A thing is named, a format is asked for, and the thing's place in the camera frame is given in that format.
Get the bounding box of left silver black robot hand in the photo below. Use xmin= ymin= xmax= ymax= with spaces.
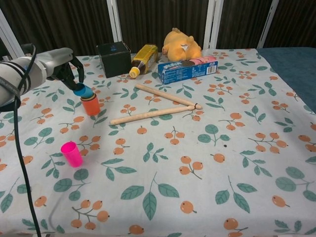
xmin=37 ymin=47 xmax=86 ymax=92

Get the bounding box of light blue plastic cup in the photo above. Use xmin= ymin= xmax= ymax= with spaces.
xmin=73 ymin=82 xmax=94 ymax=97

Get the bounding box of pink plastic cup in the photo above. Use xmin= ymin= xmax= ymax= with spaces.
xmin=60 ymin=141 xmax=84 ymax=168

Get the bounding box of dark folding screen panel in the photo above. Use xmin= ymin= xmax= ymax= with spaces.
xmin=0 ymin=0 xmax=117 ymax=59
xmin=115 ymin=0 xmax=213 ymax=50
xmin=259 ymin=0 xmax=316 ymax=49
xmin=211 ymin=0 xmax=269 ymax=50

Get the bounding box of orange plastic cup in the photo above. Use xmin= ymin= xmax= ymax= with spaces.
xmin=80 ymin=96 xmax=101 ymax=116

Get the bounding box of black cardboard box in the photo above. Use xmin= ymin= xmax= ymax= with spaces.
xmin=96 ymin=41 xmax=132 ymax=79

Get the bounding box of yellow label tea bottle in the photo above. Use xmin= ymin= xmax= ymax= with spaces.
xmin=129 ymin=44 xmax=159 ymax=79

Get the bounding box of wooden drumstick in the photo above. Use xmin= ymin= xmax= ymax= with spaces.
xmin=110 ymin=104 xmax=197 ymax=125
xmin=135 ymin=83 xmax=203 ymax=110

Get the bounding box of yellow plush toy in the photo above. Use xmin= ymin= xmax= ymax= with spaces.
xmin=162 ymin=28 xmax=201 ymax=62

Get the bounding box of blue cookie box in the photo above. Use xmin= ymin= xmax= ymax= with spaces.
xmin=158 ymin=55 xmax=219 ymax=84

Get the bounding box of floral fruit print tablecloth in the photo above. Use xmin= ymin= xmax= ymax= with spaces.
xmin=0 ymin=48 xmax=316 ymax=237

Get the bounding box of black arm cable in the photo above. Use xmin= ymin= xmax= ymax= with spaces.
xmin=13 ymin=43 xmax=42 ymax=237

